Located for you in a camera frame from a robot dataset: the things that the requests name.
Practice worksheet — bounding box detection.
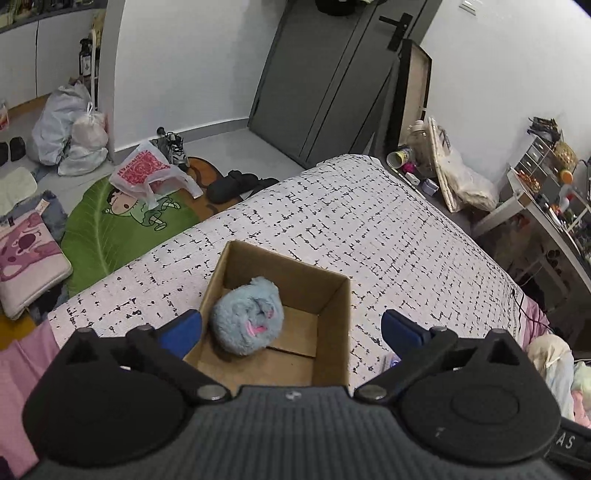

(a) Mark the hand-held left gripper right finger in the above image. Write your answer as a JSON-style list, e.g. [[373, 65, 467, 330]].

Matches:
[[353, 308, 532, 407]]

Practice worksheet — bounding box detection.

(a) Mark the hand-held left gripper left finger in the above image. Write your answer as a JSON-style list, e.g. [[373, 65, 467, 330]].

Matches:
[[58, 308, 232, 407]]

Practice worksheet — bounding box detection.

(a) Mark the blue fluffy plush toy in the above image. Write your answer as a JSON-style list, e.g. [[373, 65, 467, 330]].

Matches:
[[211, 276, 283, 357]]

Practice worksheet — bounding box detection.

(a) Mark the cardboard box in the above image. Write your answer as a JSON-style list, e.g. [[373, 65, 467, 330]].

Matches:
[[183, 240, 352, 398]]

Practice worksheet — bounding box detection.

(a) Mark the white black checked bed cover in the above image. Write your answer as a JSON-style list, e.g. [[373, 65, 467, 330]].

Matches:
[[47, 154, 527, 393]]

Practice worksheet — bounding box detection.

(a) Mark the green leaf cartoon rug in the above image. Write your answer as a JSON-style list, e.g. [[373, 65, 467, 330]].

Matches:
[[61, 175, 232, 298]]

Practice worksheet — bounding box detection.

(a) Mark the black slipper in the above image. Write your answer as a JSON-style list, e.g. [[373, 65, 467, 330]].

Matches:
[[231, 170, 280, 195], [205, 172, 259, 204]]

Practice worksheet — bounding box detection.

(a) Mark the pastel fleece blanket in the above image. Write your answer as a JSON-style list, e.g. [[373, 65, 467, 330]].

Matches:
[[526, 333, 591, 430]]

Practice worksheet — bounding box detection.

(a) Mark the cream canvas tote bag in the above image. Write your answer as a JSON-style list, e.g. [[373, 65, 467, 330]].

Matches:
[[427, 116, 500, 213]]

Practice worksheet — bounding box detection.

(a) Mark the brown round rug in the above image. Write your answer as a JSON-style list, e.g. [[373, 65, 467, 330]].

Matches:
[[185, 156, 225, 190]]

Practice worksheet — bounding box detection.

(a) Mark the pink bed sheet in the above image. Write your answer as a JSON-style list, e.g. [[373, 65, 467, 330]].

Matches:
[[0, 295, 552, 476]]

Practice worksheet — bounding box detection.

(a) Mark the plastic bag with red print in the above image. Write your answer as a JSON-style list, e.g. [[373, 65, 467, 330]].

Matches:
[[109, 141, 204, 208]]

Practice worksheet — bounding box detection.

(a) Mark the pink printed cushion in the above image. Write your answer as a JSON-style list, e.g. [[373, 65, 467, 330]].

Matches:
[[0, 210, 74, 320]]

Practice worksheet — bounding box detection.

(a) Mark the white desk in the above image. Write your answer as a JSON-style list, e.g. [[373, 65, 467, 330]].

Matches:
[[473, 166, 591, 296]]

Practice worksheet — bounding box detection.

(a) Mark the tipped paper cup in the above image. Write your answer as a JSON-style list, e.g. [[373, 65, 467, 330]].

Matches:
[[386, 145, 416, 169]]

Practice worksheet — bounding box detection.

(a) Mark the blue denim clothing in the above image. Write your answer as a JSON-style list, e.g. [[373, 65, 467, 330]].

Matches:
[[0, 190, 69, 245]]

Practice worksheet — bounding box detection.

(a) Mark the grey white sneaker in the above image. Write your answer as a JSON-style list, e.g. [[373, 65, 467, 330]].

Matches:
[[150, 127, 190, 168]]

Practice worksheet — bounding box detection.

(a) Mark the flat white plastic bag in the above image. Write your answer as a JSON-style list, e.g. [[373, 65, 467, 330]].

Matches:
[[58, 145, 109, 177]]

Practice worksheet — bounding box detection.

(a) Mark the small tied white bag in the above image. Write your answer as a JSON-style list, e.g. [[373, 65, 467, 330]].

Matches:
[[69, 102, 110, 151]]

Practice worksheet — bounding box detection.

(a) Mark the folded white towel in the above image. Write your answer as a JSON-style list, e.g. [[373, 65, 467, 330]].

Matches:
[[0, 167, 38, 215]]

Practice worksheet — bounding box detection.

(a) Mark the grey desktop drawer organizer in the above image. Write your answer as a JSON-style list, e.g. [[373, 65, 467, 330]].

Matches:
[[513, 134, 561, 185]]

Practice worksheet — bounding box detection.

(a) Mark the large white garbage bag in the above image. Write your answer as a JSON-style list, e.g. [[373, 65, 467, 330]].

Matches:
[[26, 82, 93, 166]]

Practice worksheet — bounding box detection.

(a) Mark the black framed board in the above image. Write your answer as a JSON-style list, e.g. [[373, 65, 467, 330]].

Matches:
[[369, 39, 433, 162]]

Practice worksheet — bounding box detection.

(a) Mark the grey door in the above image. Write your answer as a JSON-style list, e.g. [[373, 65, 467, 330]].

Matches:
[[248, 0, 444, 169]]

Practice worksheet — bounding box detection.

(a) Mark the black bottle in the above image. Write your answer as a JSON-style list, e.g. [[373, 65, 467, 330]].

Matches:
[[78, 38, 93, 77]]

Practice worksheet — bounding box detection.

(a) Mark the black cable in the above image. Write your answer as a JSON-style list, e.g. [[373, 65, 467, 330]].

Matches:
[[508, 286, 555, 333]]

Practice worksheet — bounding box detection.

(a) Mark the black door handle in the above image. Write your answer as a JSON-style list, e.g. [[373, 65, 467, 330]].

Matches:
[[379, 13, 413, 51]]

